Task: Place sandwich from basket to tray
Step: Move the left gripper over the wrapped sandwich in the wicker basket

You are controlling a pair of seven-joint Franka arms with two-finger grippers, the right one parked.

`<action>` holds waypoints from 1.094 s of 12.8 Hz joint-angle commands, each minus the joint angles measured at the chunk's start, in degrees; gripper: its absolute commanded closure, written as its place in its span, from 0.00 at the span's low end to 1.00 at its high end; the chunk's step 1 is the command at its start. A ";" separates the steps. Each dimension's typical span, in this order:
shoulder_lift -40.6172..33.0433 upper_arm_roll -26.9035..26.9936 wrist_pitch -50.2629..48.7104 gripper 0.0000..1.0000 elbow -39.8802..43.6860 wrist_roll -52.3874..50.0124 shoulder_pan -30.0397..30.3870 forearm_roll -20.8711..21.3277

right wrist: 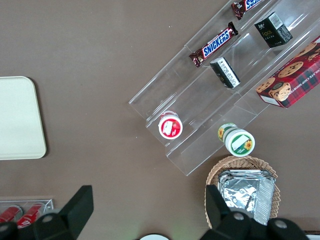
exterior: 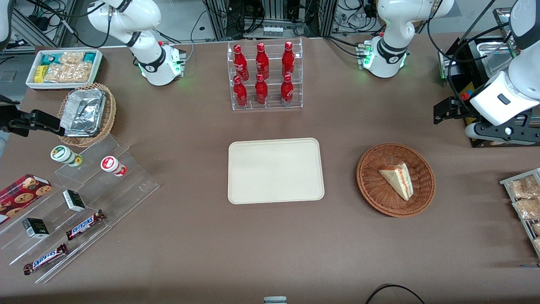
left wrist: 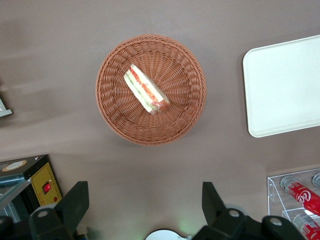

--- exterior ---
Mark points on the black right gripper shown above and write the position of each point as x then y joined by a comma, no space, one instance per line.
9,118

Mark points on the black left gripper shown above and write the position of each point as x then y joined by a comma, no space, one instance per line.
460,108

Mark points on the triangular sandwich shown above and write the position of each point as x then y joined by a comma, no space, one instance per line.
398,179

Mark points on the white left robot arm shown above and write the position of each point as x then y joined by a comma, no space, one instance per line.
390,25

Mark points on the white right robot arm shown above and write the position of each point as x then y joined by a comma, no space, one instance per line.
152,63

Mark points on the light tan wicker basket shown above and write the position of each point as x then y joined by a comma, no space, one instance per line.
110,114

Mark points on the tray of packaged snacks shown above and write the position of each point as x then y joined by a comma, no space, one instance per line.
506,181

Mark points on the brown round wicker basket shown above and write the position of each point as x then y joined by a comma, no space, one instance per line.
373,190

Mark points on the cream plastic tray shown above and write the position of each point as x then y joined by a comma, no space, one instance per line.
274,171

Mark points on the red emergency button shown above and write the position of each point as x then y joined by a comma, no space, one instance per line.
465,96

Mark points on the white rectangular snack bin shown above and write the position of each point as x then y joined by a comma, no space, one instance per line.
30,82

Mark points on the green lid snack cup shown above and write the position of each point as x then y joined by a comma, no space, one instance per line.
62,153

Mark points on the yellow snack pack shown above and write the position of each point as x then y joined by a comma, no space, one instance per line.
41,74

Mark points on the aluminium foil container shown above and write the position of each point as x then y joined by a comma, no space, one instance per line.
82,112

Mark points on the black food warmer machine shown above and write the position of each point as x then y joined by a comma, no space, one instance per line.
472,63

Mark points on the clear rice cracker bag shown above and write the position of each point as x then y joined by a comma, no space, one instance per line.
71,58
57,73
80,72

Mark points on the teal snack pack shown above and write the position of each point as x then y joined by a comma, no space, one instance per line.
50,59
89,57

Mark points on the red cookie box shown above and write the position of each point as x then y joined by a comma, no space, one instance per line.
21,194

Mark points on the steel warmer pan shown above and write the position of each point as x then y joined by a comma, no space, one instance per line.
493,52

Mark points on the small black box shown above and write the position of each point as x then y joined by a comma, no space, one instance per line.
74,200
36,228

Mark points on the red lid snack cup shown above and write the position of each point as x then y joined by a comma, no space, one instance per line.
110,164

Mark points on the clear fried snack bag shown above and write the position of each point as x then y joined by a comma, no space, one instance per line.
537,245
535,229
527,209
523,188

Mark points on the clear acrylic stepped display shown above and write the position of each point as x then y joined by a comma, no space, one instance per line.
126,185

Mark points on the brown snickers bar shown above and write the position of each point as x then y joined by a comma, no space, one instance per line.
44,259
84,225

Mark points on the red cola bottle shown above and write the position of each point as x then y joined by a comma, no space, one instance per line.
288,59
240,61
262,61
261,90
240,93
287,90

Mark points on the clear acrylic bottle rack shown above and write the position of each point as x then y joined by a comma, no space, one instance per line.
273,99

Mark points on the white power strip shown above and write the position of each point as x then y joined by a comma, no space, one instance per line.
272,31

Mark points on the small grey device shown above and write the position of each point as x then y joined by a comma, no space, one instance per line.
275,300

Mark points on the aluminium frame rail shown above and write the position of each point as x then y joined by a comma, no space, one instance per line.
42,29

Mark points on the aluminium frame post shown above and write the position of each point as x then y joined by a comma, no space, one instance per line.
219,19
325,17

